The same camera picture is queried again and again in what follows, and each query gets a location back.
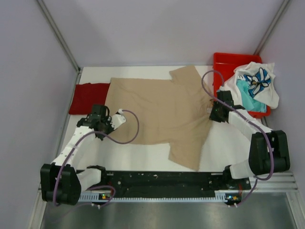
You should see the beige t-shirt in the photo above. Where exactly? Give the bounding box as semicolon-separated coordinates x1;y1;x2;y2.
105;65;212;171

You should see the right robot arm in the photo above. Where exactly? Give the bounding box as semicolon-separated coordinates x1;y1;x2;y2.
210;91;290;189

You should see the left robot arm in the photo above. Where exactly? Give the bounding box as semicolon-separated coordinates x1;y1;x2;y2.
40;105;114;205

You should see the folded red t-shirt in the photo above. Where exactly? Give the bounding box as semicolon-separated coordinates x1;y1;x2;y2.
69;83;110;115

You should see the teal t-shirt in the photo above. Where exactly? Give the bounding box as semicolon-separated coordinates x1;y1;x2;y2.
236;80;266;113

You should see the red plastic bin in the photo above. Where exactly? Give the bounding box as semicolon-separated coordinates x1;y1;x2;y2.
212;52;272;119

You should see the white printed t-shirt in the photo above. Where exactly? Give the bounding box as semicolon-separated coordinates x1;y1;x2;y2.
220;62;279;109

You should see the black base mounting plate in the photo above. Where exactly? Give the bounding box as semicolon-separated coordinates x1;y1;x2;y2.
93;171;251;198

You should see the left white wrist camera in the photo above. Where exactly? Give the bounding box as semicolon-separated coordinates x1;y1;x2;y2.
111;109;126;130

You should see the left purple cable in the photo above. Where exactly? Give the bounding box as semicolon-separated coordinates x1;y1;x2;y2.
53;109;140;208

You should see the purple cable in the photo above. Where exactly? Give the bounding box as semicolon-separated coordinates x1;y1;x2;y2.
53;109;140;208
201;70;275;208

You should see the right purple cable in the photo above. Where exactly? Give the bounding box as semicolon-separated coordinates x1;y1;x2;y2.
201;70;275;208

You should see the grey slotted cable duct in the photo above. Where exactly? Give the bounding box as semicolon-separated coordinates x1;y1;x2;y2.
78;190;241;204

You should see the aluminium frame rail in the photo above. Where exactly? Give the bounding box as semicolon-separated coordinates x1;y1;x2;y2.
38;172;299;194

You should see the right aluminium corner post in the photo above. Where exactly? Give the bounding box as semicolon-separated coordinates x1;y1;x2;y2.
253;0;293;55

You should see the aluminium corner post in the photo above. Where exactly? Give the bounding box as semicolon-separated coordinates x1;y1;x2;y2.
253;0;293;55
36;0;80;72

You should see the left aluminium corner post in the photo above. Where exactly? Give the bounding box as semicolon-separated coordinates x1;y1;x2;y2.
36;0;80;72

